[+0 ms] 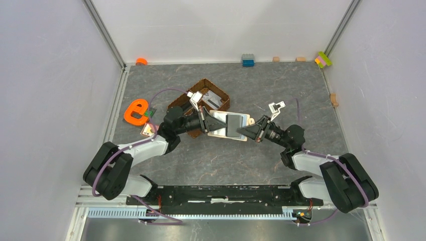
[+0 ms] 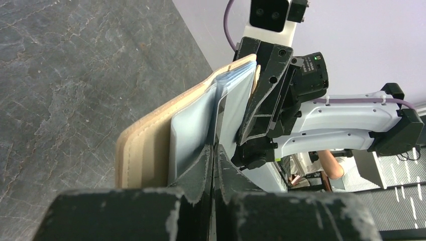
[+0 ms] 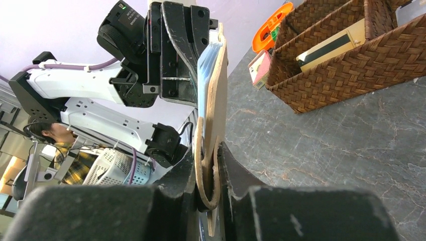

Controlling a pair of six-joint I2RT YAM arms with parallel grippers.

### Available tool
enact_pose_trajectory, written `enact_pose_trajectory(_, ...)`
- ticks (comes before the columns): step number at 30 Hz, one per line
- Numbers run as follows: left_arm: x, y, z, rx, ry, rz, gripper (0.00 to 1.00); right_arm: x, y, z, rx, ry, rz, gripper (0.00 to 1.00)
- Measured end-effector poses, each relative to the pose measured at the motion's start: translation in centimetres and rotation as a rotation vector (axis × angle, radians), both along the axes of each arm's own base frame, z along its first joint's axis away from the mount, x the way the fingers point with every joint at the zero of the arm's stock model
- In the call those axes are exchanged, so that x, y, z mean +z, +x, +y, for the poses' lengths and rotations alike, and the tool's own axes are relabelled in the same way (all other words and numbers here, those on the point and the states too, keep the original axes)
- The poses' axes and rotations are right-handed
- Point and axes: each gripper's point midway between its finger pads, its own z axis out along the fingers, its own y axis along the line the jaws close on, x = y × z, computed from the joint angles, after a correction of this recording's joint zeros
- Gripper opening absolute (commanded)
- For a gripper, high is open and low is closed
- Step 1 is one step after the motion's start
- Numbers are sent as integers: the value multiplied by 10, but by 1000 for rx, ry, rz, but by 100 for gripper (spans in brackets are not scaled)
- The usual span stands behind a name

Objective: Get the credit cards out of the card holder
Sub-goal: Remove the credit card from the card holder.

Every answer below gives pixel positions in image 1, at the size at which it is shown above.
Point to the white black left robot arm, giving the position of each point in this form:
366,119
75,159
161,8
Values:
109,171

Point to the dark grey credit card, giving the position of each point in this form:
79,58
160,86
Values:
234,122

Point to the small green brick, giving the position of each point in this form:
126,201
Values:
150,113

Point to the aluminium frame rail right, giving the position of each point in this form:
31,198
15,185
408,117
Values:
354,4

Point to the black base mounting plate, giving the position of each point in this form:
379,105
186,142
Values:
227,199

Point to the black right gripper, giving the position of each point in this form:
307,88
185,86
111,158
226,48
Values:
256,131

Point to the green pink yellow brick stack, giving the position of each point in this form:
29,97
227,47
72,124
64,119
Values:
322,60

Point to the orange round cap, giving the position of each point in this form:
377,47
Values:
141,61

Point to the aluminium frame rail left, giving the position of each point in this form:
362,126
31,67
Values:
90,6

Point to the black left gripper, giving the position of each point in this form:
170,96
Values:
211,122

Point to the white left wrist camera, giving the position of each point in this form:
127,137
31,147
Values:
194,98

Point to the silver white card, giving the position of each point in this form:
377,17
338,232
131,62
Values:
212,100

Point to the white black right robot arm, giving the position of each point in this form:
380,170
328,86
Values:
342,180

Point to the blue toy brick stack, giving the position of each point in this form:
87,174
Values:
248,60

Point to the pink triangle picture card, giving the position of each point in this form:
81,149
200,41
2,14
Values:
148,129

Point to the woven wicker divided basket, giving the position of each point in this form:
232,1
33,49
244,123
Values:
203,86

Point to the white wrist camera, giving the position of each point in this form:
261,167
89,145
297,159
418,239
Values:
194,98
275,109

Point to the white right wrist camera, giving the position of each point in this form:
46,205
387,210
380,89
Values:
275,109

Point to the orange plastic letter toy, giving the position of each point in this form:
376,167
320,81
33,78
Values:
135,113

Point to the aluminium frame rail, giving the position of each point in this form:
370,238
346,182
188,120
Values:
354,4
90,6

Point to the curved wooden block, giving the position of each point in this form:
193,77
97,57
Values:
333,99

